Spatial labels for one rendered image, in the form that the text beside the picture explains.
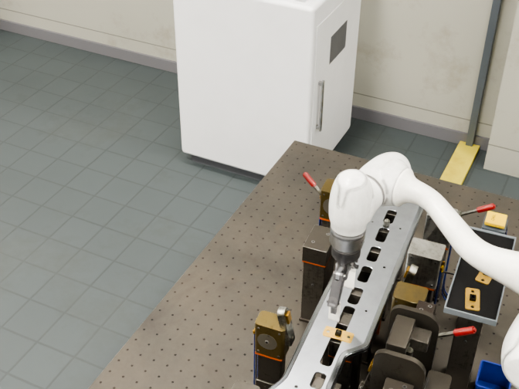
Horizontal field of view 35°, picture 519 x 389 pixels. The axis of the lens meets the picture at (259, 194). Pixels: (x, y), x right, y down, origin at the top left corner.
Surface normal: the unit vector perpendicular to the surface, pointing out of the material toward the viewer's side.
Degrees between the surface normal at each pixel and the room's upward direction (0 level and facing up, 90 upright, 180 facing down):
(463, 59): 90
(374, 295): 0
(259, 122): 90
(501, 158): 90
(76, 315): 0
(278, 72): 90
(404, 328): 0
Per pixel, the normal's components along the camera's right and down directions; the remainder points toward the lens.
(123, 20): -0.44, 0.54
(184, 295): 0.00, -0.80
